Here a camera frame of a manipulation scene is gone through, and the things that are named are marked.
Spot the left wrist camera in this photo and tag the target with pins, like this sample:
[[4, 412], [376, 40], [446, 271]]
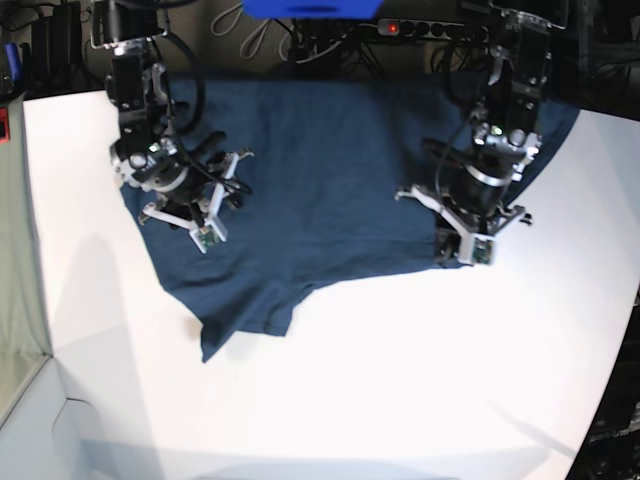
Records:
[[476, 249]]

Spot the black power strip red switch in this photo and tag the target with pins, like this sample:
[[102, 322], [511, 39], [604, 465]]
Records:
[[418, 30]]

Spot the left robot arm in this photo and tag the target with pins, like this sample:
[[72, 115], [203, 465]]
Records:
[[498, 137]]

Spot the dark blue t-shirt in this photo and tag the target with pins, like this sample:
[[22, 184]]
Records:
[[328, 158]]

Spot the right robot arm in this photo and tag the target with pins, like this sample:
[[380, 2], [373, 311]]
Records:
[[150, 154]]

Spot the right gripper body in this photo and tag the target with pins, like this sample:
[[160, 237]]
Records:
[[195, 204]]

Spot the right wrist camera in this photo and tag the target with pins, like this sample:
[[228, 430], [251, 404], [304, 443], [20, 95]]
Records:
[[205, 238]]

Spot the green curtain panel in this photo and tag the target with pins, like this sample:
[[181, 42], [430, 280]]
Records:
[[25, 339]]

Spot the blue handled tool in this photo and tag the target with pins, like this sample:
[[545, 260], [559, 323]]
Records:
[[14, 62]]

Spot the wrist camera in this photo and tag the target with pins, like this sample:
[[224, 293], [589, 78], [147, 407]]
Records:
[[476, 249], [205, 238]]

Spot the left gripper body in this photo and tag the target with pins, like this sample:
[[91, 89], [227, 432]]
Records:
[[469, 205]]

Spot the blue plastic bin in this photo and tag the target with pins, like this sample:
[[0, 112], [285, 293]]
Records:
[[312, 9]]

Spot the red box at edge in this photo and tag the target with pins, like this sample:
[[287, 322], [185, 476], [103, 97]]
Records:
[[4, 125]]

